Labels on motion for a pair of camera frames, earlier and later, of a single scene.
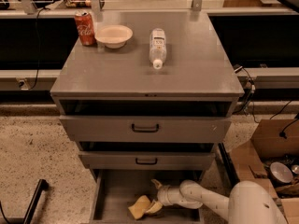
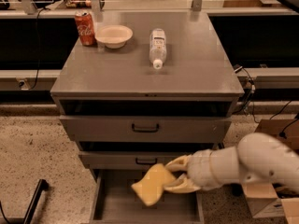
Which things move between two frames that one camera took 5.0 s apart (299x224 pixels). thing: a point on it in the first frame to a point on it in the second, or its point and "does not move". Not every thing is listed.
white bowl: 114,36 does not move
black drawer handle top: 145,130 does not move
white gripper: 163,195 to 200,169
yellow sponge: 139,207 to 150,189
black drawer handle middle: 146,163 does not move
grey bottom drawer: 114,190 does not move
